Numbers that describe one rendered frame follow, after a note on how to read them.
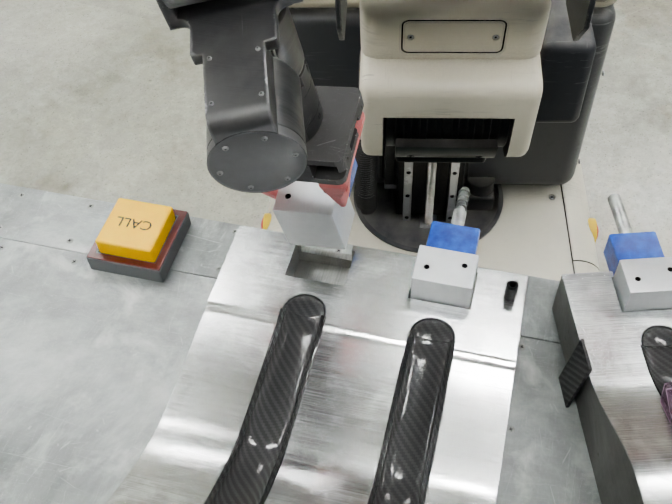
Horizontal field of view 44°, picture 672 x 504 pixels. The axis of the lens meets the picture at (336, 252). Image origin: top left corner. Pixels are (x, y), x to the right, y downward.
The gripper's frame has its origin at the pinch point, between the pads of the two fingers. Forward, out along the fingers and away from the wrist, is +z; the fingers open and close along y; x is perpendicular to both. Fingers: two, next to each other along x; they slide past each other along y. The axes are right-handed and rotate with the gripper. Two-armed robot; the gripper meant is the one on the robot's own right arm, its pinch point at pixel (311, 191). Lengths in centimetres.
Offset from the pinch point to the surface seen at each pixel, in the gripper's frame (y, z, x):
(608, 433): 24.5, 11.9, -12.2
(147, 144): -86, 102, 74
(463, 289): 12.3, 6.7, -3.8
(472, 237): 12.0, 8.8, 2.3
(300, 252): -3.2, 9.6, -0.6
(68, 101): -113, 101, 85
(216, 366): -6.0, 5.8, -13.7
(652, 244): 27.1, 15.0, 6.9
